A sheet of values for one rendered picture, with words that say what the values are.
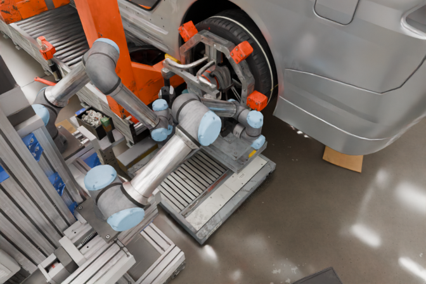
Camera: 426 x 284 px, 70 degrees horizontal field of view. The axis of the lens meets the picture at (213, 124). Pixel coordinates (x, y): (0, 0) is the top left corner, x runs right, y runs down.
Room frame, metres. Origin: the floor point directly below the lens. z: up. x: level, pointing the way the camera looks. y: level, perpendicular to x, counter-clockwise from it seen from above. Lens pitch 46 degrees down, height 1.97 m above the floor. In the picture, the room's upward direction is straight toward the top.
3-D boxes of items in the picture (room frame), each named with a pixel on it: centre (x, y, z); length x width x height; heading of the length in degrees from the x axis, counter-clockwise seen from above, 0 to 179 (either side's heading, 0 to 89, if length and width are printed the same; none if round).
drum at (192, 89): (1.44, 0.04, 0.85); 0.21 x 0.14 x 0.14; 137
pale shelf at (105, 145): (1.45, 0.81, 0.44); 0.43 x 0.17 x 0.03; 47
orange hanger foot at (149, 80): (1.81, 0.38, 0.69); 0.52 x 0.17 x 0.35; 137
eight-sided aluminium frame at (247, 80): (1.49, -0.01, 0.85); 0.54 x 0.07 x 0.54; 47
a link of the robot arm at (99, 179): (0.64, 0.41, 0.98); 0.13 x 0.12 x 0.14; 41
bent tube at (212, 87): (1.33, 0.00, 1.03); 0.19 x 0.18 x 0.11; 137
